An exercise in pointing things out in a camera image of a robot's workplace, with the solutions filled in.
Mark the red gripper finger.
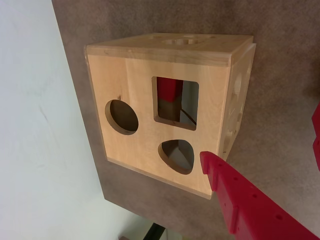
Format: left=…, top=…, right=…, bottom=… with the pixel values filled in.
left=199, top=150, right=320, bottom=240

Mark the red cube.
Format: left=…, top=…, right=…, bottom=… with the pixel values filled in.
left=156, top=76, right=183, bottom=104

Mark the red robot arm base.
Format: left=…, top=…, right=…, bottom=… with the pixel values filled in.
left=311, top=101, right=320, bottom=172

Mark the wooden shape sorter box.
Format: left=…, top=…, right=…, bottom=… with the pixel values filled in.
left=83, top=32, right=258, bottom=200

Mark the black vertical post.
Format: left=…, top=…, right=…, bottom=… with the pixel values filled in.
left=142, top=222, right=166, bottom=240

